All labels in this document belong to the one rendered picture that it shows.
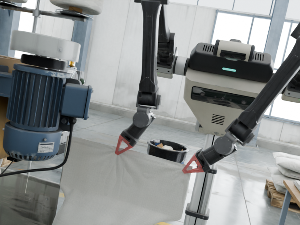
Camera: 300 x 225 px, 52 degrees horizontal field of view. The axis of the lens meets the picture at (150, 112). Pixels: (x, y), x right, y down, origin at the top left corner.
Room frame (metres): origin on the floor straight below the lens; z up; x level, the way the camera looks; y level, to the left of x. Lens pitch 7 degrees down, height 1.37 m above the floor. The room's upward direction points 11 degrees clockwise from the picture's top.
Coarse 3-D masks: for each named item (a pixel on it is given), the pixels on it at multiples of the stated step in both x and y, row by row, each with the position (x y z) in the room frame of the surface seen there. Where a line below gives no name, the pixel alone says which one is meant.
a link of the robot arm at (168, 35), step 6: (162, 6) 1.14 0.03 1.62; (162, 12) 1.17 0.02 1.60; (162, 18) 1.19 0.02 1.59; (162, 24) 1.22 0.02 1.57; (162, 30) 1.25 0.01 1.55; (168, 30) 1.30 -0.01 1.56; (162, 36) 1.28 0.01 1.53; (168, 36) 1.30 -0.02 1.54; (174, 36) 1.31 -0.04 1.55; (174, 42) 1.33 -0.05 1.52; (174, 48) 1.35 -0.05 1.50
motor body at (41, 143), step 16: (16, 64) 0.80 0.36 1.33; (16, 80) 0.80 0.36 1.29; (32, 80) 0.79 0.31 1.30; (48, 80) 0.80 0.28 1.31; (64, 80) 0.85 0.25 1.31; (16, 96) 0.79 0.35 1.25; (32, 96) 0.78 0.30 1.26; (48, 96) 0.80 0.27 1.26; (16, 112) 0.79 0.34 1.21; (32, 112) 0.79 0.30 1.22; (48, 112) 0.80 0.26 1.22; (16, 128) 0.79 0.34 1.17; (32, 128) 0.79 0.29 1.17; (48, 128) 0.81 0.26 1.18; (16, 144) 0.78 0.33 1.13; (32, 144) 0.78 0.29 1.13; (48, 144) 0.81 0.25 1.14; (32, 160) 0.80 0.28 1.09
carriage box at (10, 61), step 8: (0, 56) 1.09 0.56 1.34; (0, 64) 0.87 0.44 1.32; (8, 64) 0.91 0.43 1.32; (8, 72) 0.91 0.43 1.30; (0, 96) 0.89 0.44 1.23; (0, 104) 0.90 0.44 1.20; (0, 112) 0.90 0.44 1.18; (0, 120) 0.91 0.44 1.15; (8, 120) 0.94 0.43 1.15; (0, 128) 0.91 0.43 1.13; (0, 136) 0.91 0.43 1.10; (0, 144) 0.92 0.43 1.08; (0, 152) 0.92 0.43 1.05
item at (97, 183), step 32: (96, 160) 1.15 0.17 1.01; (128, 160) 1.14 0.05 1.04; (160, 160) 1.10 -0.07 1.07; (64, 192) 1.17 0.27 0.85; (96, 192) 1.15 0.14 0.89; (128, 192) 1.13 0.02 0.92; (160, 192) 1.10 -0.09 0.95; (64, 224) 1.10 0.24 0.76; (96, 224) 1.07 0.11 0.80; (128, 224) 1.06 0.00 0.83
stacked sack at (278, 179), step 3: (273, 177) 4.11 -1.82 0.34; (276, 177) 4.06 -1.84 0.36; (279, 177) 4.04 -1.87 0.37; (282, 177) 4.03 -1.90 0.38; (285, 177) 4.05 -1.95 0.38; (288, 177) 4.08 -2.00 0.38; (273, 180) 4.04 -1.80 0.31; (276, 180) 3.94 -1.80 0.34; (279, 180) 3.93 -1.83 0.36; (282, 180) 3.92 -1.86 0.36; (291, 180) 3.94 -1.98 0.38; (294, 180) 3.95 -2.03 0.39; (276, 183) 3.87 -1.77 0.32; (279, 183) 3.87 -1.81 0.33; (282, 183) 3.86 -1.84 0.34; (282, 186) 3.87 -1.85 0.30
